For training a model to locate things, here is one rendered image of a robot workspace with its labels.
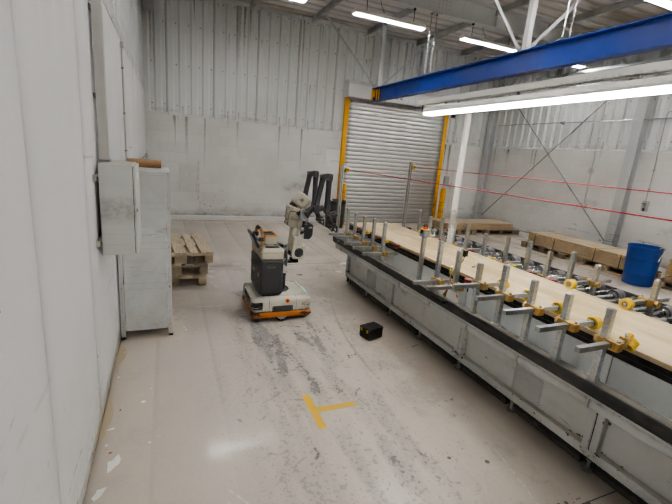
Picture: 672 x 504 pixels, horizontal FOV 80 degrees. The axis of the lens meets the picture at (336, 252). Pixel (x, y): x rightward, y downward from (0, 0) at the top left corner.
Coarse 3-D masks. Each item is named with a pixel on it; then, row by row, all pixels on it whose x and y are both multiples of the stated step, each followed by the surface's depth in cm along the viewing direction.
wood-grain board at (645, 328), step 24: (408, 240) 476; (432, 240) 488; (504, 264) 396; (528, 288) 322; (552, 288) 327; (552, 312) 271; (576, 312) 275; (600, 312) 279; (624, 312) 283; (648, 336) 243; (648, 360) 216
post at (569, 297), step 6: (570, 294) 236; (564, 300) 239; (570, 300) 236; (564, 306) 239; (570, 306) 238; (564, 312) 239; (570, 312) 239; (564, 318) 239; (558, 330) 243; (564, 330) 241; (558, 336) 243; (564, 336) 243; (558, 342) 243; (558, 348) 244; (552, 354) 247; (558, 354) 245
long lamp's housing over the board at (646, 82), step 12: (600, 84) 247; (612, 84) 240; (624, 84) 233; (636, 84) 227; (648, 84) 221; (660, 84) 216; (516, 96) 306; (528, 96) 295; (540, 96) 285; (552, 96) 276; (564, 96) 268; (432, 108) 402; (444, 108) 384; (456, 108) 368
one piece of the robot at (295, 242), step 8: (288, 208) 442; (296, 208) 429; (288, 216) 438; (296, 216) 431; (288, 224) 437; (296, 224) 440; (296, 232) 444; (288, 240) 456; (296, 240) 441; (288, 248) 455; (296, 248) 444; (304, 248) 447; (296, 256) 446
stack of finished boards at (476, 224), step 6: (432, 222) 1104; (438, 222) 1080; (444, 222) 1060; (462, 222) 1088; (468, 222) 1098; (474, 222) 1108; (480, 222) 1118; (486, 222) 1128; (492, 222) 1138; (498, 222) 1149; (504, 222) 1160; (444, 228) 1061; (456, 228) 1066; (462, 228) 1074; (474, 228) 1092; (480, 228) 1101; (486, 228) 1110; (492, 228) 1119; (498, 228) 1128; (504, 228) 1138; (510, 228) 1148
